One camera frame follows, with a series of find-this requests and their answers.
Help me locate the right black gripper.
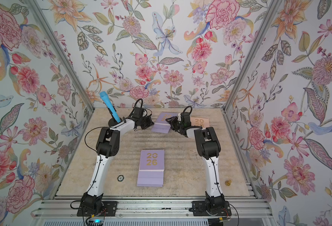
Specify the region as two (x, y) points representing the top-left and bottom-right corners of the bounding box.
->
(166, 116), (185, 131)

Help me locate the purple calendar back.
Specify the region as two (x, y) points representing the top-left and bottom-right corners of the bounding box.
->
(151, 112), (177, 134)

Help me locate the purple calendar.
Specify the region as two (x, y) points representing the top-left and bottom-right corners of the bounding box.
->
(151, 112), (177, 134)
(137, 149), (165, 187)

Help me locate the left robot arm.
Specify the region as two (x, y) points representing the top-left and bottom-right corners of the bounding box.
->
(78, 107), (154, 217)

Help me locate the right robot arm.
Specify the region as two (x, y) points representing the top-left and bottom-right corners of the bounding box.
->
(166, 111), (231, 217)

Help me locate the peach 2026 calendar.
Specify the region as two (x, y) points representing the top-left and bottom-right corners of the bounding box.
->
(190, 116), (210, 128)

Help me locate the blue microphone on black stand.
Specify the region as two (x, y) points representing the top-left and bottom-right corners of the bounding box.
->
(100, 91), (121, 127)

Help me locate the small black round disc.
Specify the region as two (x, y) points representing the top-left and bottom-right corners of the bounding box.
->
(118, 175), (124, 182)

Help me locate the small brass knob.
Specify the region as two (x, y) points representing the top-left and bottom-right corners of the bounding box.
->
(225, 179), (232, 186)

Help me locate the left aluminium corner post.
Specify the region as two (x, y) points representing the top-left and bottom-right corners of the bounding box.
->
(25, 0), (95, 113)

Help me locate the aluminium corner post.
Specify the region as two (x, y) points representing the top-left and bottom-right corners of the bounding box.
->
(222, 1), (280, 114)
(25, 0), (95, 113)

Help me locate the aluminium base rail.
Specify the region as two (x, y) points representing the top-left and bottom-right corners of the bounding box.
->
(31, 196), (277, 226)

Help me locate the right aluminium corner post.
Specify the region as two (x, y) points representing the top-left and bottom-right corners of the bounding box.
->
(222, 1), (280, 114)

